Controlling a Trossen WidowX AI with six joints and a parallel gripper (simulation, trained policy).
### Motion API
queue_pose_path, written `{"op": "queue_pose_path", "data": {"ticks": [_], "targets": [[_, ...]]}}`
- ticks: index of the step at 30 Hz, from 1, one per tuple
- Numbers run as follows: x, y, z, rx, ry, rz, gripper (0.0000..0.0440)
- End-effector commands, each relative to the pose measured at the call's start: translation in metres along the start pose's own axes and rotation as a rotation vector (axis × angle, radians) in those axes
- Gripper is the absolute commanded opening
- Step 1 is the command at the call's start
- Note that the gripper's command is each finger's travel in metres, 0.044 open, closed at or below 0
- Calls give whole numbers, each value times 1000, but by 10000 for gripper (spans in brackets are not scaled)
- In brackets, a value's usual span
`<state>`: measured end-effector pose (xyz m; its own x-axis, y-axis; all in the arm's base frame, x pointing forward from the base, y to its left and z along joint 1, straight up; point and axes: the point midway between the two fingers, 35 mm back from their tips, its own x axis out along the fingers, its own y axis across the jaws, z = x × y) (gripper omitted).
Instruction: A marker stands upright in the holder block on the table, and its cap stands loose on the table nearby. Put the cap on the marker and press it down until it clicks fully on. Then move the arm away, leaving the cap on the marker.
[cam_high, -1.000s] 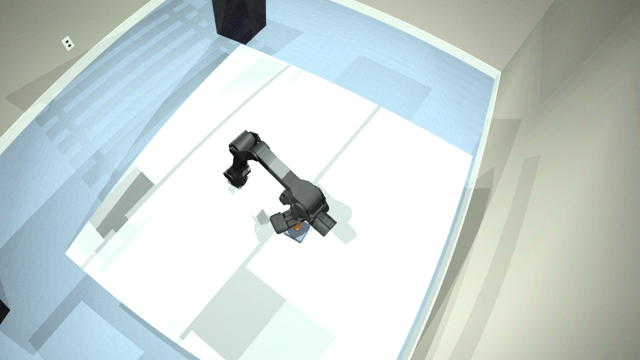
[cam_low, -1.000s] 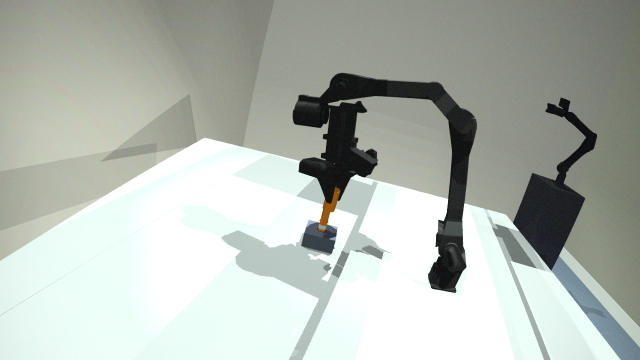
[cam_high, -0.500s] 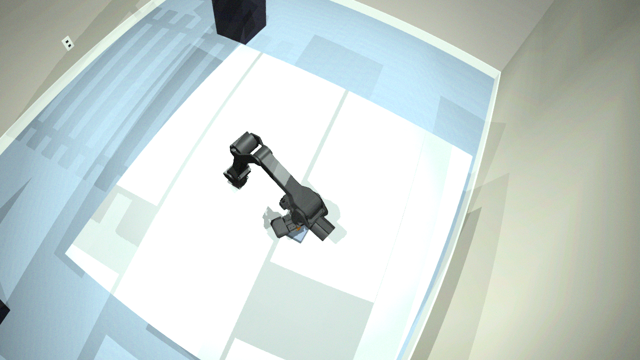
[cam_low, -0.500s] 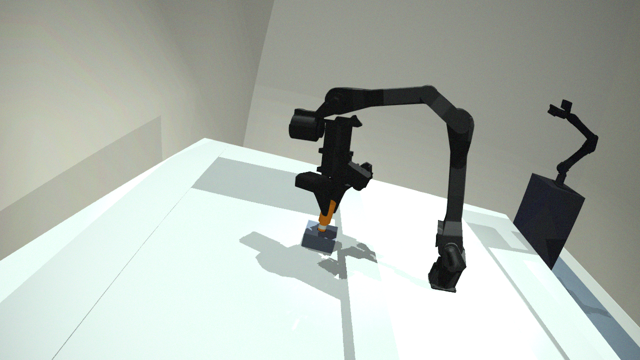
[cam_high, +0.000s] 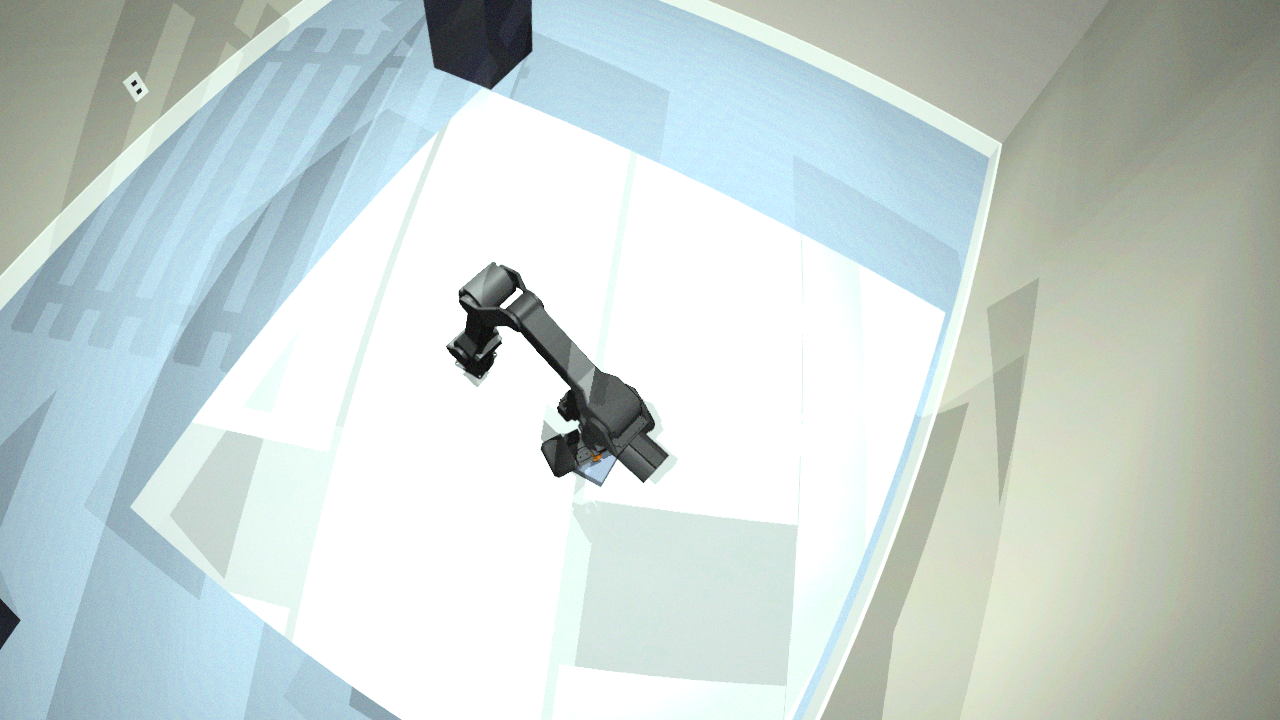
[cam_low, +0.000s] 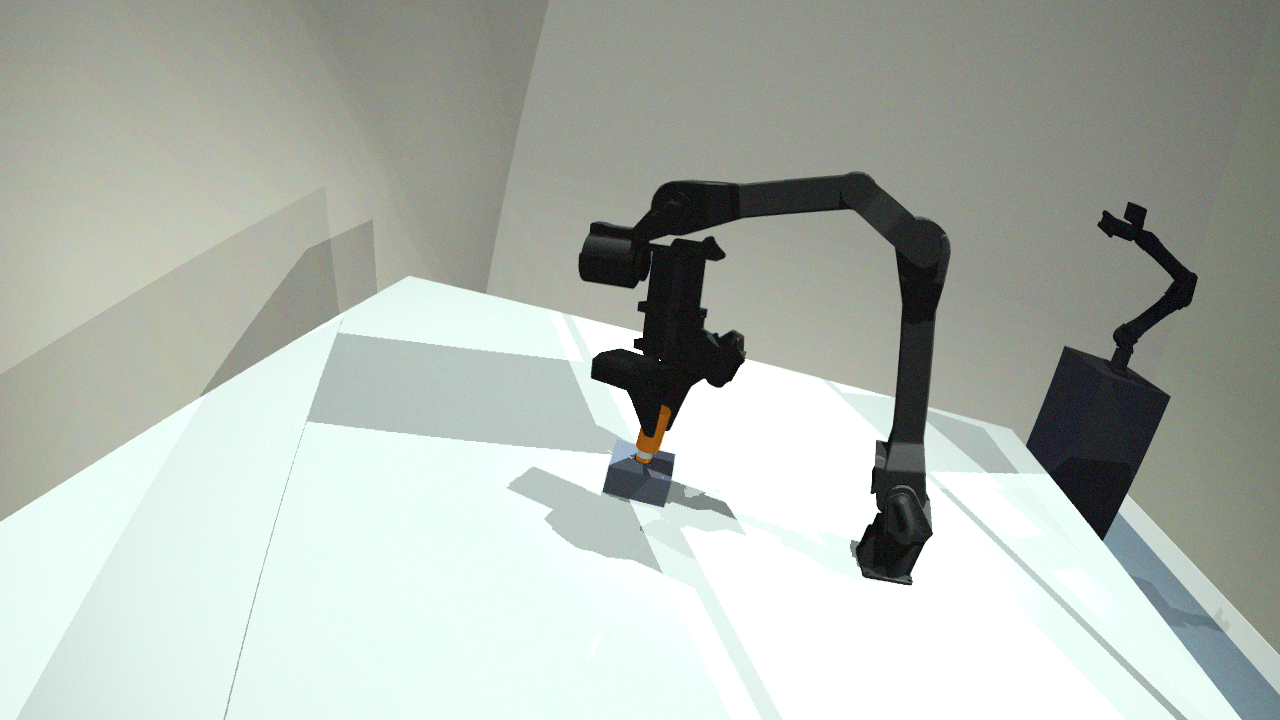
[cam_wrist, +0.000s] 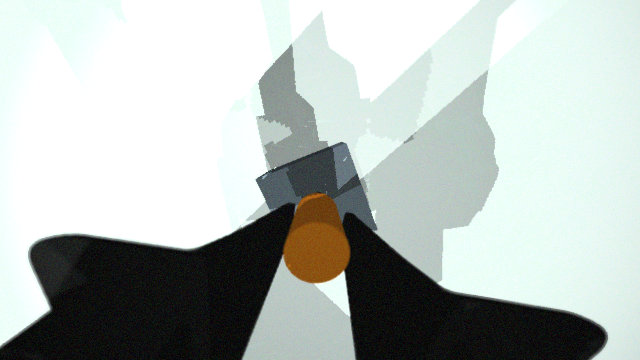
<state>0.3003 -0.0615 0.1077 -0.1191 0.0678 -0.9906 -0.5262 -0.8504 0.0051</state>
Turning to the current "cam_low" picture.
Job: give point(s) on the orange-brown cylinder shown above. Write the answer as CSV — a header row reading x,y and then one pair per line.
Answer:
x,y
652,445

